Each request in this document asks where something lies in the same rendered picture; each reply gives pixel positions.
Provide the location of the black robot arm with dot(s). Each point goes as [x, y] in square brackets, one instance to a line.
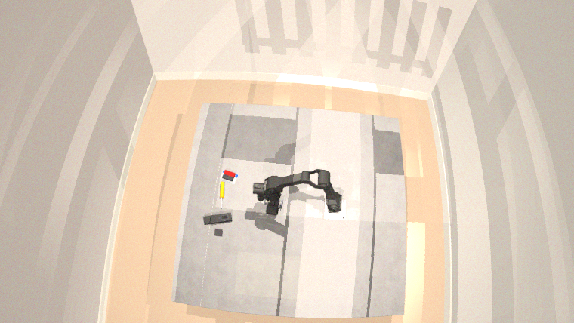
[273, 185]

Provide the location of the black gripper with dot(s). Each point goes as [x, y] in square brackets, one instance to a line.
[273, 206]

